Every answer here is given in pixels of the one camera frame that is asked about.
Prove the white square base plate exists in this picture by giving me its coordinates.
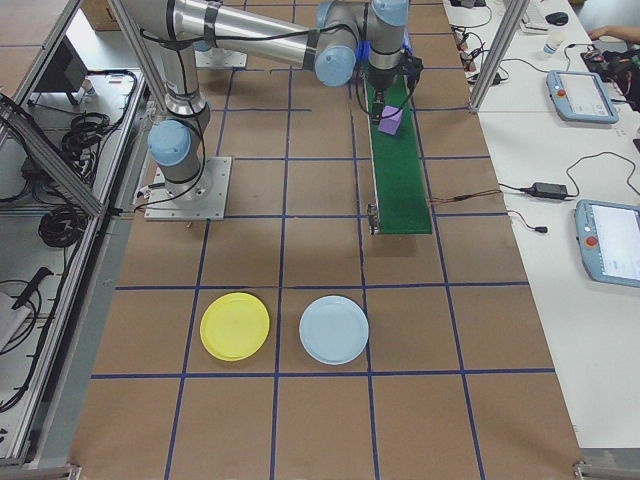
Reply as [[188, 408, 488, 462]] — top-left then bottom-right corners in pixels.
[[144, 156, 234, 221], [195, 48, 249, 69]]

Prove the metal V-shaped frame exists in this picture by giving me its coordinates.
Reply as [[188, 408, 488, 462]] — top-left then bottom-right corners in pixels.
[[0, 0, 151, 469]]

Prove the black control box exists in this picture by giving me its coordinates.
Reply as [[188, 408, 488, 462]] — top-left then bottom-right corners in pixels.
[[30, 37, 90, 106]]

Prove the yellow plastic plate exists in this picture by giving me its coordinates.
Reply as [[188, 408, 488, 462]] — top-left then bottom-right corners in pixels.
[[200, 292, 272, 362]]

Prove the small circuit board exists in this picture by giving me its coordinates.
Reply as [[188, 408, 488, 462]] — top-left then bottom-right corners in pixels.
[[457, 47, 480, 77]]

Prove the brown cardboard box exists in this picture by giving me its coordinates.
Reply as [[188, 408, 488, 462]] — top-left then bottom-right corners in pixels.
[[81, 0, 124, 32]]

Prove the aluminium profile post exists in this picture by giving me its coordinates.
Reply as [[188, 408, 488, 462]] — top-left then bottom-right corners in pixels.
[[468, 0, 530, 115]]

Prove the black adapter cable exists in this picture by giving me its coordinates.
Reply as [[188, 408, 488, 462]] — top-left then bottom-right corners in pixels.
[[566, 152, 640, 200]]

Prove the green conveyor belt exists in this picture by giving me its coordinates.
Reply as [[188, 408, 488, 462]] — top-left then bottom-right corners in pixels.
[[360, 62, 434, 237]]

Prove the purple foam block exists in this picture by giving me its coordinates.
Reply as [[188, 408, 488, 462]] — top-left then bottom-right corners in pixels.
[[378, 105, 404, 137]]

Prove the grey teach pendant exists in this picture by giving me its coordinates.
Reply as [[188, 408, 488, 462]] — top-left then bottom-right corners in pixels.
[[572, 198, 640, 289], [546, 69, 620, 125]]

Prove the light blue plastic plate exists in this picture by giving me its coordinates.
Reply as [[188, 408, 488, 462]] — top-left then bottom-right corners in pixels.
[[299, 295, 371, 366]]

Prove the white keyboard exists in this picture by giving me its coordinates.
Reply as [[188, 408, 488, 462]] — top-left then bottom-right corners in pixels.
[[521, 0, 551, 32]]

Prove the black cable coil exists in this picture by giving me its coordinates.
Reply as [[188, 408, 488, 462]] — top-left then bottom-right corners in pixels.
[[38, 205, 84, 250], [62, 113, 124, 166]]

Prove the black handle tool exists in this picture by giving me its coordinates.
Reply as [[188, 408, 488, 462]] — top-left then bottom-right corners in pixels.
[[10, 267, 54, 309]]

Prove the bystander forearm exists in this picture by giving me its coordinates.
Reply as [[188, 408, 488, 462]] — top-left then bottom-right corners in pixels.
[[608, 24, 640, 44]]

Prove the red black conveyor wire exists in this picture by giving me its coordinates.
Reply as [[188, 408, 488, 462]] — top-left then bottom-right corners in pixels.
[[428, 189, 503, 205]]

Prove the white desk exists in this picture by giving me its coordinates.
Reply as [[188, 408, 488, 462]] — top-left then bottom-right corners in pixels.
[[442, 0, 640, 451]]

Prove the black power adapter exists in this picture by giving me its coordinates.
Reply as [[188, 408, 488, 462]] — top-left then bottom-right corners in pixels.
[[519, 181, 571, 200]]

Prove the black cable with plug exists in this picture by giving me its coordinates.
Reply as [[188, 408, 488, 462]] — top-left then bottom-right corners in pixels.
[[508, 209, 549, 235]]

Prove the black bag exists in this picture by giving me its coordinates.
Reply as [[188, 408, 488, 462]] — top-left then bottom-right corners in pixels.
[[594, 47, 640, 114]]

